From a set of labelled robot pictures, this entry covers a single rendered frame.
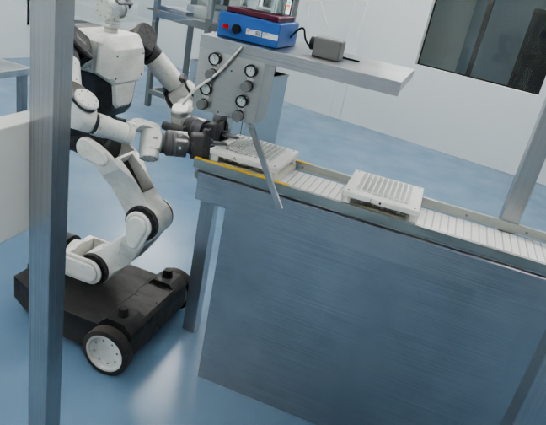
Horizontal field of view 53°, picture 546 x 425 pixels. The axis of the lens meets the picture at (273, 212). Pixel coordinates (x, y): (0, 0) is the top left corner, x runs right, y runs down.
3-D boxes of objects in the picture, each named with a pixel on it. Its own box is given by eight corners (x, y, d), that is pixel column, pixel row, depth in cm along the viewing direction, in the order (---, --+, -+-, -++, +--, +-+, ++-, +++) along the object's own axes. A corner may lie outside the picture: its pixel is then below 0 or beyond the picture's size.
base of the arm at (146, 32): (122, 70, 219) (104, 45, 215) (140, 56, 228) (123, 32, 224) (147, 56, 210) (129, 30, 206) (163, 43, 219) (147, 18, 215)
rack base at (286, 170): (295, 169, 202) (297, 163, 201) (273, 188, 180) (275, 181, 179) (235, 151, 208) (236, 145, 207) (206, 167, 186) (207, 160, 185)
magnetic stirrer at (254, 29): (214, 34, 167) (218, 4, 164) (240, 32, 186) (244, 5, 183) (274, 50, 163) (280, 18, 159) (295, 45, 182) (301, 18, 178)
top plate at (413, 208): (341, 195, 173) (343, 189, 172) (354, 174, 195) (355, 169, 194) (418, 217, 168) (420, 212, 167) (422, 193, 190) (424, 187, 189)
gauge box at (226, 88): (191, 107, 174) (199, 44, 166) (206, 102, 184) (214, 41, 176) (254, 125, 169) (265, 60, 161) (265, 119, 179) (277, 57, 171)
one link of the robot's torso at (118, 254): (66, 268, 227) (131, 204, 205) (96, 250, 245) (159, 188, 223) (91, 297, 228) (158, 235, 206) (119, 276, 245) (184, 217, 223)
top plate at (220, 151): (297, 156, 200) (299, 151, 199) (276, 174, 178) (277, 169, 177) (237, 138, 206) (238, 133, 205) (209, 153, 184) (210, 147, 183)
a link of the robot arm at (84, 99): (63, 98, 155) (61, 45, 167) (43, 125, 162) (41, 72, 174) (100, 112, 163) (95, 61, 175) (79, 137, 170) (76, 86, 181)
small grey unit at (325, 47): (305, 54, 166) (309, 34, 164) (311, 52, 172) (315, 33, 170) (337, 61, 164) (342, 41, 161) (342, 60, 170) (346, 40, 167)
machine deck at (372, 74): (199, 46, 167) (200, 33, 165) (245, 40, 200) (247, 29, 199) (398, 96, 152) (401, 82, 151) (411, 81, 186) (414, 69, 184)
